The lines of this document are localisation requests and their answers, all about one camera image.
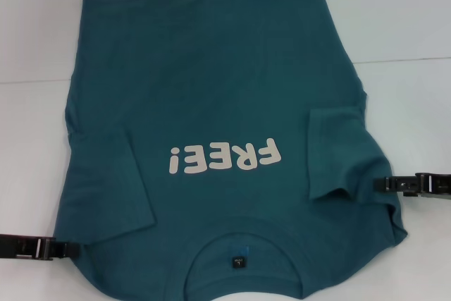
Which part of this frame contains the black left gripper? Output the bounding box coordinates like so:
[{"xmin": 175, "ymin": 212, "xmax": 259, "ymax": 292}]
[{"xmin": 0, "ymin": 233, "xmax": 81, "ymax": 262}]

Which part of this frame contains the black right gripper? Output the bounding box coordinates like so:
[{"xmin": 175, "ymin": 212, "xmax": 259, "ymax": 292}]
[{"xmin": 373, "ymin": 172, "xmax": 451, "ymax": 198}]

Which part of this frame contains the teal FREE print T-shirt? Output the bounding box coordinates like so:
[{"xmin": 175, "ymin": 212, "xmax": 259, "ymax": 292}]
[{"xmin": 52, "ymin": 0, "xmax": 409, "ymax": 297}]

